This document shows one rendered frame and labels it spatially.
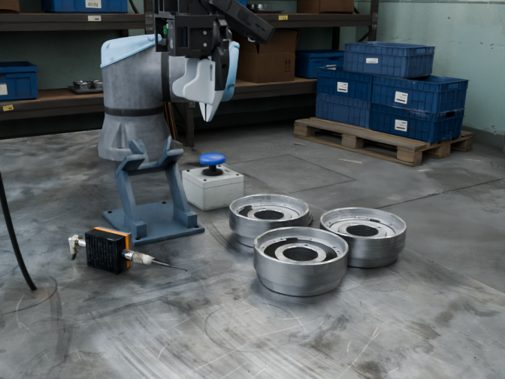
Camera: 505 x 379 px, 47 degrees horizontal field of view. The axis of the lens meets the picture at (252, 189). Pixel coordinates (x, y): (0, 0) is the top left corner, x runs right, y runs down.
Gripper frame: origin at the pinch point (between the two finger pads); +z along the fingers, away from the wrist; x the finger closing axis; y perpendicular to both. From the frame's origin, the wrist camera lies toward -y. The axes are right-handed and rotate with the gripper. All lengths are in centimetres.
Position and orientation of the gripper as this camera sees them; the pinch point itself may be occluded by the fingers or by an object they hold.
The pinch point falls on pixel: (212, 111)
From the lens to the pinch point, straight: 86.6
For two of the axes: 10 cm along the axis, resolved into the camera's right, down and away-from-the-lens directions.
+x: 5.2, 2.7, -8.1
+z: -0.1, 9.5, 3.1
